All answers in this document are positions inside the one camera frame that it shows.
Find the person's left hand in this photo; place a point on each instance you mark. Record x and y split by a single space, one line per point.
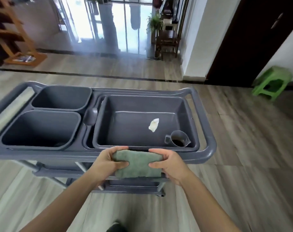
105 164

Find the person's right hand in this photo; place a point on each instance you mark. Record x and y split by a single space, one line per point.
172 166

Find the person's right thumb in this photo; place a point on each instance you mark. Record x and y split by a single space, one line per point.
156 164

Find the person's left thumb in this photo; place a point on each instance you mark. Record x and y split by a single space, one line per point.
121 165

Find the green cloth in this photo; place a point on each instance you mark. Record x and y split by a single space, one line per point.
138 164

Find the person's left forearm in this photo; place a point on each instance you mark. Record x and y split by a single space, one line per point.
62 205

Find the person's right forearm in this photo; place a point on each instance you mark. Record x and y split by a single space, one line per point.
207 205

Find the clear measuring cup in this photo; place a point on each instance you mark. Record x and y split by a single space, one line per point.
179 139

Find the grey plastic service cart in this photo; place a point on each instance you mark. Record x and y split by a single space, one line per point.
93 142

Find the crumpled white tissue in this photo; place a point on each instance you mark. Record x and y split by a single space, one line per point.
153 125

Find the large grey plastic tub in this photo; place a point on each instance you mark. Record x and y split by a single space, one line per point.
136 125

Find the person's black shoe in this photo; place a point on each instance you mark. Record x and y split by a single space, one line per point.
117 227

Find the grey plastic bin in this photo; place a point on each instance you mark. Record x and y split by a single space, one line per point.
40 130
62 97

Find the dark wooden side table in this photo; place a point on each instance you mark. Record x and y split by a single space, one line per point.
167 41

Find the green potted plant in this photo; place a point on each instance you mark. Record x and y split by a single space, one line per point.
154 22

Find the green plastic stool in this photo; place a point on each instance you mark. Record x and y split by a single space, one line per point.
272 82

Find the glass door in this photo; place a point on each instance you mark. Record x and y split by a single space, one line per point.
105 21

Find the dark wooden door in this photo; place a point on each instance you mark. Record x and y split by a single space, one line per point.
252 38

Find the wooden rack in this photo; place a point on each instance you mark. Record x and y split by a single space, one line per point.
14 33

